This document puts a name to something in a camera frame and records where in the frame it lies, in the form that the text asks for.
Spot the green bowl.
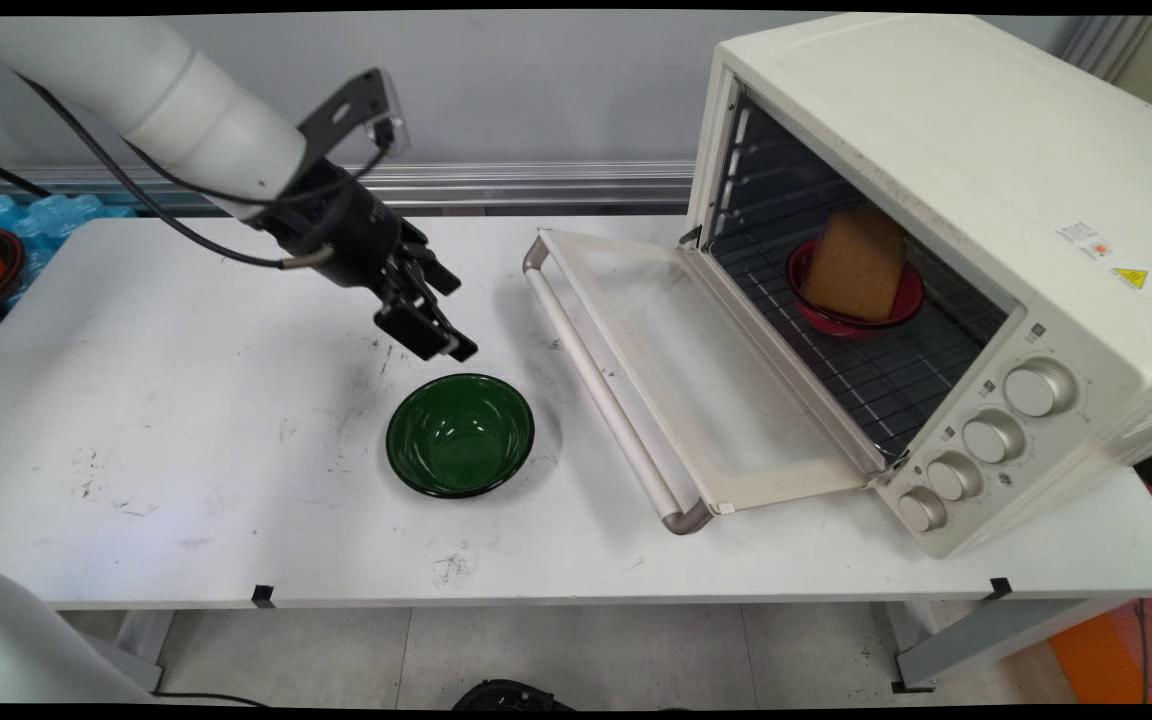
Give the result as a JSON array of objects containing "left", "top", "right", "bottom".
[{"left": 385, "top": 373, "right": 536, "bottom": 499}]

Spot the white label sticker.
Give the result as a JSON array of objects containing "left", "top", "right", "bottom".
[{"left": 1056, "top": 220, "right": 1115, "bottom": 262}]

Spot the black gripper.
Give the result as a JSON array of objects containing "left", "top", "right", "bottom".
[{"left": 264, "top": 163, "right": 479, "bottom": 363}]

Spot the orange box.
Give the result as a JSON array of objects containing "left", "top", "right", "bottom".
[{"left": 1048, "top": 608, "right": 1149, "bottom": 706}]

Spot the black floor cable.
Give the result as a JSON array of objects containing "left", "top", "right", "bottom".
[{"left": 151, "top": 691, "right": 273, "bottom": 709}]

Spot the black object on floor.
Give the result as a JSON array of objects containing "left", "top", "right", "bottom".
[{"left": 452, "top": 679, "right": 577, "bottom": 712}]

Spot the brown toast slice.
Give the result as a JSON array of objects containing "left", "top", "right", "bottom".
[{"left": 801, "top": 207, "right": 909, "bottom": 323}]

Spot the wire oven rack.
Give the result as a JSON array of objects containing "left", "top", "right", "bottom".
[{"left": 711, "top": 100, "right": 1010, "bottom": 461}]

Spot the cream toaster oven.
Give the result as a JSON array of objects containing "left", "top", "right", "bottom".
[{"left": 686, "top": 12, "right": 1152, "bottom": 559}]

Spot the aluminium wall rail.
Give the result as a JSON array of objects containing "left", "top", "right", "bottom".
[{"left": 0, "top": 160, "right": 697, "bottom": 212}]

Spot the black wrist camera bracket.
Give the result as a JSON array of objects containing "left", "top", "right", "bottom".
[{"left": 296, "top": 68, "right": 410, "bottom": 161}]

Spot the grey table leg frame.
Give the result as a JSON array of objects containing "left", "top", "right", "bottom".
[
  {"left": 86, "top": 610, "right": 178, "bottom": 693},
  {"left": 886, "top": 597, "right": 1129, "bottom": 694}
]

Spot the large silver oven knob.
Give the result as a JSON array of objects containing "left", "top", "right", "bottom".
[{"left": 1004, "top": 358, "right": 1078, "bottom": 418}]

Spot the thin black camera cable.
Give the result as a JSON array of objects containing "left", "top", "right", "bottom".
[{"left": 124, "top": 118, "right": 399, "bottom": 211}]

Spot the red bowl with black rim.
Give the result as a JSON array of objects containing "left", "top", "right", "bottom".
[{"left": 786, "top": 238, "right": 926, "bottom": 338}]

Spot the small silver oven knob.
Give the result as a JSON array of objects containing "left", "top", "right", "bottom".
[{"left": 897, "top": 486, "right": 949, "bottom": 534}]

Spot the cream oven door with handle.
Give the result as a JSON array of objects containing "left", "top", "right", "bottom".
[{"left": 522, "top": 228, "right": 887, "bottom": 536}]

